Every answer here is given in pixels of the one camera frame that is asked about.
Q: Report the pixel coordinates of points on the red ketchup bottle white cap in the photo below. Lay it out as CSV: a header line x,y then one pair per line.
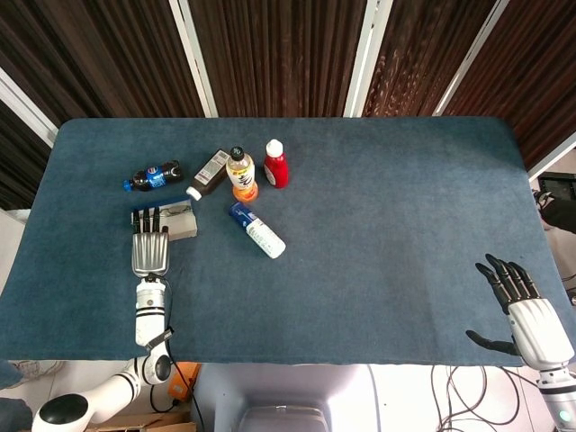
x,y
276,168

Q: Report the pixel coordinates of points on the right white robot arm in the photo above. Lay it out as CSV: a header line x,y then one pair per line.
x,y
560,400

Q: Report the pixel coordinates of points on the brown bottle white cap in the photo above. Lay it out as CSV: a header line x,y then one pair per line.
x,y
209,175

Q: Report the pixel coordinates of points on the white partition post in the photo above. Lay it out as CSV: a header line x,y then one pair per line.
x,y
471,58
553,159
27,111
365,58
194,58

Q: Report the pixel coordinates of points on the cola bottle blue label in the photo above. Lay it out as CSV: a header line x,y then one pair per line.
x,y
155,176

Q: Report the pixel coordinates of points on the grey box blue edge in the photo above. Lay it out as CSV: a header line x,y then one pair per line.
x,y
182,227

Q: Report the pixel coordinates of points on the brown curtain panel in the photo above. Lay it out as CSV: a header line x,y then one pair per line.
x,y
99,54
279,54
18,162
535,67
423,49

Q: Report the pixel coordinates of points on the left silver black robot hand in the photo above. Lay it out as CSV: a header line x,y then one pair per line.
x,y
150,252

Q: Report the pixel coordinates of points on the blue and white bottle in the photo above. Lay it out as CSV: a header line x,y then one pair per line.
x,y
261,234

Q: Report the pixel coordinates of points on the blue tablecloth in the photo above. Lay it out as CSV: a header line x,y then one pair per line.
x,y
360,270

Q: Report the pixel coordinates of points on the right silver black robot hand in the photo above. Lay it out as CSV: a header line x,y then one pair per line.
x,y
537,330

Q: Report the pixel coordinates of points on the brown cardboard box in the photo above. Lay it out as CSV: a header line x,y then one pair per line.
x,y
144,423

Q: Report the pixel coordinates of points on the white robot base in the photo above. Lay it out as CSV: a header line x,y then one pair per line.
x,y
279,387

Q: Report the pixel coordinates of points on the orange device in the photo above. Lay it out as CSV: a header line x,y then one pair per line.
x,y
189,378

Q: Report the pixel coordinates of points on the orange drink bottle black cap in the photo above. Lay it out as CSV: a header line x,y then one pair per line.
x,y
242,177

